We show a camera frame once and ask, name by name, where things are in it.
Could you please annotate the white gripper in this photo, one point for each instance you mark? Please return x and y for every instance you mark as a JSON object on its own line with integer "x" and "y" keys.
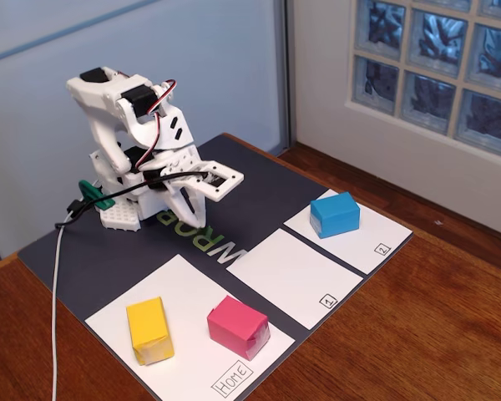
{"x": 179, "y": 168}

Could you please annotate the yellow paper box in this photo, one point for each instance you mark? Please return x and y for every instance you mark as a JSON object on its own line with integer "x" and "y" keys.
{"x": 148, "y": 326}

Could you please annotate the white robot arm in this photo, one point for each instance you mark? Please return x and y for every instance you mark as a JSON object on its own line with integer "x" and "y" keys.
{"x": 104, "y": 121}

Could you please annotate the white paper sheet marked HOME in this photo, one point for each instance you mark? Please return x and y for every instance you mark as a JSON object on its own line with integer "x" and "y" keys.
{"x": 192, "y": 292}

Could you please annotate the pink-red paper box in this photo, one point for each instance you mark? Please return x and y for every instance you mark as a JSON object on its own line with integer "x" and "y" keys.
{"x": 234, "y": 323}

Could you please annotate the blue paper box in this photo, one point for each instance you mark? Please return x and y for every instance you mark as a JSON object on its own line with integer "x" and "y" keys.
{"x": 336, "y": 215}

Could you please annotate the black mat with WRO print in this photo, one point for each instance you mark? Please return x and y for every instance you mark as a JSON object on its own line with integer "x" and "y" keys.
{"x": 254, "y": 179}

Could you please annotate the green table clamp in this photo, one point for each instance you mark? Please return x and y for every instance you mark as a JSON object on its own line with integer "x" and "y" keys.
{"x": 92, "y": 194}

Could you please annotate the white paper sheet marked 1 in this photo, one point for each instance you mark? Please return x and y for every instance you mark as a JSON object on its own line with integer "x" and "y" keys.
{"x": 292, "y": 275}

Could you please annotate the white paper sheet marked 2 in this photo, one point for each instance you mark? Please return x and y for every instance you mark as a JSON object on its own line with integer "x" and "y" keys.
{"x": 371, "y": 242}

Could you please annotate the glass block window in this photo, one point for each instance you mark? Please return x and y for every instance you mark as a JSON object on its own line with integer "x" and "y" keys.
{"x": 434, "y": 62}

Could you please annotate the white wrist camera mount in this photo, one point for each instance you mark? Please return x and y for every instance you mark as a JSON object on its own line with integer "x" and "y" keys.
{"x": 229, "y": 179}

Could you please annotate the grey metal frame strip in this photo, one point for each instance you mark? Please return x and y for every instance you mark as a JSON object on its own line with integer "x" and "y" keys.
{"x": 288, "y": 71}

